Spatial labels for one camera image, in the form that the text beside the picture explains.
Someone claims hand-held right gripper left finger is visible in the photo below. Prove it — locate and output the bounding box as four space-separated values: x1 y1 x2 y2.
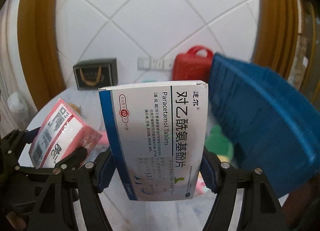
26 148 118 231

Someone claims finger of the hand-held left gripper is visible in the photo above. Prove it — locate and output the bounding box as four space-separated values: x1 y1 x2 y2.
53 146 90 172
4 127 41 152

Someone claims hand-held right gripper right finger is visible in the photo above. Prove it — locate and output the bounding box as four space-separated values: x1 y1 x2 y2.
199 146 290 231

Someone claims pastel tissue pack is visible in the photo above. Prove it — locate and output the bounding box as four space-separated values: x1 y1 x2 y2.
198 173 213 194

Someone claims green and yellow duck plush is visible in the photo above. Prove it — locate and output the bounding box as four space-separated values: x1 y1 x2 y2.
205 124 235 164

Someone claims pink and white box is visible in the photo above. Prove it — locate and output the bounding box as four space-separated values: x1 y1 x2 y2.
28 98 103 169

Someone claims white and blue medicine box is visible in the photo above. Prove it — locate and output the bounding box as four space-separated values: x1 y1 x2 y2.
98 81 209 203

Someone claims blue plastic crate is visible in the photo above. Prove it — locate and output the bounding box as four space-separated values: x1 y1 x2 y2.
208 53 320 198

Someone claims floral patterned desktop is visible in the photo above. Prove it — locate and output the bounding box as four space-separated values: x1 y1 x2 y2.
19 78 285 231

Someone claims person's left hand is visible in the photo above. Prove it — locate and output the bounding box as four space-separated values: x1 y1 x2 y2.
0 208 27 231

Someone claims clear plastic bag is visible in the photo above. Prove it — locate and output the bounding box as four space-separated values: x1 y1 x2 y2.
7 92 29 117

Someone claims black gift box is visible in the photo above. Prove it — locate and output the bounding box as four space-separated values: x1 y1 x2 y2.
73 58 118 91

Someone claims red plastic case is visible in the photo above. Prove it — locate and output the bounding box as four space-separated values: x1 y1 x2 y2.
172 46 214 82

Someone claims brown wooden frame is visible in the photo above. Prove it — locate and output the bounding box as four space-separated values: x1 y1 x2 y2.
17 0 67 112
252 0 302 82

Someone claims white wall switch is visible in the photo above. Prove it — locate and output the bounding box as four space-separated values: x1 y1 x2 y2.
138 57 151 70

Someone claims white five-hole wall socket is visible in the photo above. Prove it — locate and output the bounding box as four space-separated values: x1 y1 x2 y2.
150 58 163 70

